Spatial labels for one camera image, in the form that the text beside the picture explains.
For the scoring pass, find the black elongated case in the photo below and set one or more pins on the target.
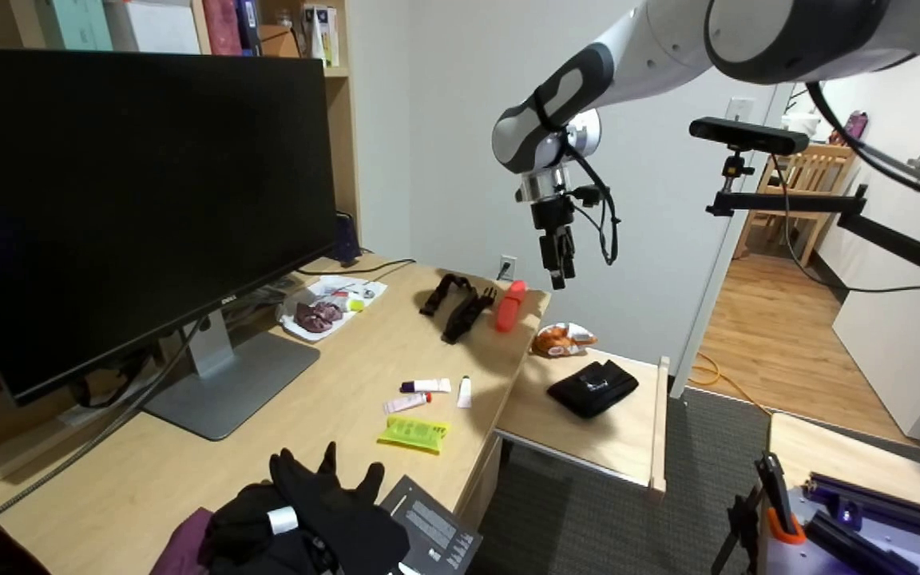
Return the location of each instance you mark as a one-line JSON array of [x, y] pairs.
[[467, 317], [444, 291]]

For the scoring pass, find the red orange stapler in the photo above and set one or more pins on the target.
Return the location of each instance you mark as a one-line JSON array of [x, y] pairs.
[[514, 309]]

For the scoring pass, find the pink bottle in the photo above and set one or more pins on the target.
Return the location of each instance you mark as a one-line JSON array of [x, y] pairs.
[[859, 127]]

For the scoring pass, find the purple cloth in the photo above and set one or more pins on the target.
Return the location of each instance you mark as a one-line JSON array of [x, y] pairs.
[[188, 545]]

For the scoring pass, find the white cabinet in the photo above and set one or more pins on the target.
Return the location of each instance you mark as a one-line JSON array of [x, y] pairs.
[[895, 352]]

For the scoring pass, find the black pouch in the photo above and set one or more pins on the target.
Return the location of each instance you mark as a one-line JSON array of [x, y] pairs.
[[594, 391]]

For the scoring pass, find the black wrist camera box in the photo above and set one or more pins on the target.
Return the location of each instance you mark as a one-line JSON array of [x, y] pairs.
[[586, 196]]

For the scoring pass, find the wooden sliding tray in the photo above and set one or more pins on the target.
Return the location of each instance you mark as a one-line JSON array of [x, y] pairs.
[[589, 436]]

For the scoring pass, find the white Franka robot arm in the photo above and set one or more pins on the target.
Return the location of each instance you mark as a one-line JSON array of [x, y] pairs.
[[673, 42]]

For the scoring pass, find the dark grey box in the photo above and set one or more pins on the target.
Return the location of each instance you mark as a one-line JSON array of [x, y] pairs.
[[433, 531]]

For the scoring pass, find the black computer monitor with stand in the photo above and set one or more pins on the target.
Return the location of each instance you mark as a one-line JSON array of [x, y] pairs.
[[129, 192]]

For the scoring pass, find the teal book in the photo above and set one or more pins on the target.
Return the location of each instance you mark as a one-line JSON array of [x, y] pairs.
[[81, 22]]

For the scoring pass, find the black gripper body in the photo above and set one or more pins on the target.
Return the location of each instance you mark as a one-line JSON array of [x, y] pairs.
[[556, 228]]

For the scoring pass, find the maroon book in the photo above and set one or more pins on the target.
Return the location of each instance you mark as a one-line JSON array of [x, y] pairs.
[[224, 24]]

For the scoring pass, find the dark purple bottle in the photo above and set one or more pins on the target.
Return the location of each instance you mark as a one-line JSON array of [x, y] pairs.
[[347, 242]]

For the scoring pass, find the purple tool case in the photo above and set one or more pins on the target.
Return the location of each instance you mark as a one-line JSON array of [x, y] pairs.
[[885, 528]]

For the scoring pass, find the blue book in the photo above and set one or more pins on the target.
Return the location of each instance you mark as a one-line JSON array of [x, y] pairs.
[[252, 22]]

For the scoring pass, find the white book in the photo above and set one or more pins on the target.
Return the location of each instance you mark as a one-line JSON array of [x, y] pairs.
[[161, 24]]

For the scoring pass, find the brown box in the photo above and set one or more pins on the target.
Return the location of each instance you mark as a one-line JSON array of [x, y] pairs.
[[278, 42]]

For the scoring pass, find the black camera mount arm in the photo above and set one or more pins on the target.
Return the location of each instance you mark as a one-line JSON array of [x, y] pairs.
[[799, 204]]

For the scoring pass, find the dark grey floor mat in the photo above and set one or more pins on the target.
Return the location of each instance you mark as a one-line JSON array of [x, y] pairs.
[[607, 521]]

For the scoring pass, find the green packet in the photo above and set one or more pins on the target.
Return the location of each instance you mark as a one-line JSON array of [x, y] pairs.
[[415, 436]]

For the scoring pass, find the black gloves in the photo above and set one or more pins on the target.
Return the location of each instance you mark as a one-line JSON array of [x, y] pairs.
[[310, 517]]

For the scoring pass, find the black stereo camera bar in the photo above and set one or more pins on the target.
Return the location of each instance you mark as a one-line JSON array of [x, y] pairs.
[[748, 135]]

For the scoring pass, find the small red white tube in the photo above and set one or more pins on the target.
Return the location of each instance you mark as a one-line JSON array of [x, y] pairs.
[[409, 403]]

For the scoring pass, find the white plate with dark food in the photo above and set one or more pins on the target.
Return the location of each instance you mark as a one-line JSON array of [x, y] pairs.
[[320, 311]]

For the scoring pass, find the orange snack packet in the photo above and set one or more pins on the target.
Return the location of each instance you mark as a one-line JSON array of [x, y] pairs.
[[556, 341]]

